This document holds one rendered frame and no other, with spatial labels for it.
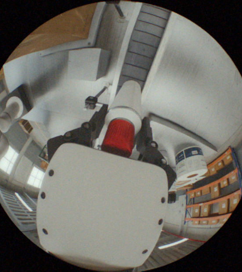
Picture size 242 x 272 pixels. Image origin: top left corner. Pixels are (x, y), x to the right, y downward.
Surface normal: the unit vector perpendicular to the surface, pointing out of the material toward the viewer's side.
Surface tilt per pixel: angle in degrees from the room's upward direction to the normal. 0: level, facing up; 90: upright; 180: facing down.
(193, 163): 90
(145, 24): 0
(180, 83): 0
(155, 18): 0
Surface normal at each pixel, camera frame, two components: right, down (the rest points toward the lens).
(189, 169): -0.75, -0.53
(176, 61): -0.18, 0.75
